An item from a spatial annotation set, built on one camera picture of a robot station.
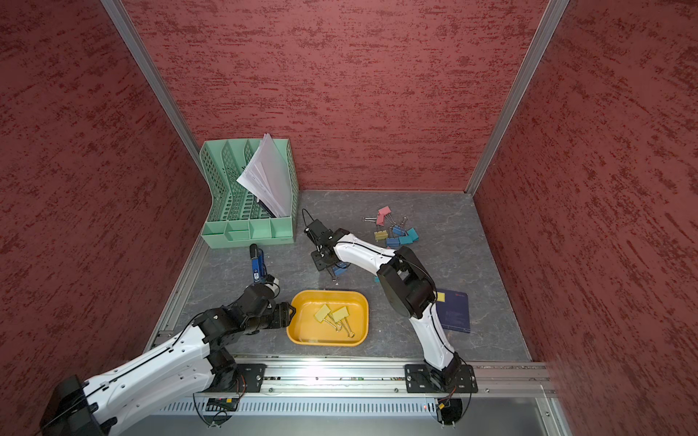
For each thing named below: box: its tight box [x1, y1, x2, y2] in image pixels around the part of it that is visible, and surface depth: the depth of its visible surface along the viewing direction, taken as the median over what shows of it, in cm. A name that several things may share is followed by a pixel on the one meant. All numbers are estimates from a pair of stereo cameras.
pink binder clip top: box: [376, 205, 392, 227], surface depth 115 cm
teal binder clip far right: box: [401, 227, 420, 244], surface depth 106 cm
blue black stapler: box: [249, 243, 268, 283], surface depth 99 cm
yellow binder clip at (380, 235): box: [373, 229, 389, 242], surface depth 108 cm
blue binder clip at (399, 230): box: [391, 216, 409, 237], surface depth 109 cm
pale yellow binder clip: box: [331, 306, 356, 338], surface depth 86 cm
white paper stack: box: [236, 132, 293, 218], surface depth 97 cm
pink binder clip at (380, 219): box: [363, 209, 392, 227], surface depth 115 cm
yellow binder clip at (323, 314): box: [313, 303, 343, 333], surface depth 86 cm
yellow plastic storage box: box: [286, 289, 369, 347], surface depth 86 cm
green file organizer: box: [199, 138, 300, 249], surface depth 105 cm
